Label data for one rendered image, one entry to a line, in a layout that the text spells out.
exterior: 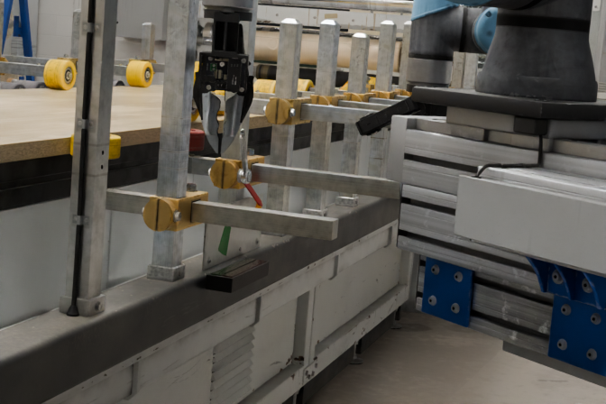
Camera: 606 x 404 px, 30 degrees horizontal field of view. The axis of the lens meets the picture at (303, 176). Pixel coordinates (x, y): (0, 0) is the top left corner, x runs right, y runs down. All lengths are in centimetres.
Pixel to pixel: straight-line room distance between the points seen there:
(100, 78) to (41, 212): 39
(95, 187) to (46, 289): 40
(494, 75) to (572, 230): 30
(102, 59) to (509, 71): 52
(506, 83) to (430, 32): 50
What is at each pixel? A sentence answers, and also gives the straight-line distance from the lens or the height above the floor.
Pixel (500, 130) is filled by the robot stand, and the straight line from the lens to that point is 141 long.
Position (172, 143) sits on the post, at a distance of 174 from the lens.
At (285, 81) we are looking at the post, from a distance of 220.
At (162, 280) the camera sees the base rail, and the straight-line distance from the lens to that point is 177.
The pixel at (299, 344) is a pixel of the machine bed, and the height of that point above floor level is 22.
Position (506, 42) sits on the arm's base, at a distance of 142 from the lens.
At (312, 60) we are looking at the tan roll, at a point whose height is 100.
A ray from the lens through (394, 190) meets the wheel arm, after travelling 193.
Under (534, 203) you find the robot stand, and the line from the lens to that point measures 122.
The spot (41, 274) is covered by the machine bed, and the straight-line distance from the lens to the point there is 185.
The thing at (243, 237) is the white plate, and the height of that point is 73.
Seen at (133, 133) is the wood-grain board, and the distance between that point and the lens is 207.
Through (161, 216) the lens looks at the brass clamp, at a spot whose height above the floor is 80.
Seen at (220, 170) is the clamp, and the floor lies 85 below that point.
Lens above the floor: 109
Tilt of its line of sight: 7 degrees down
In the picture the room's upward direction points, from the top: 5 degrees clockwise
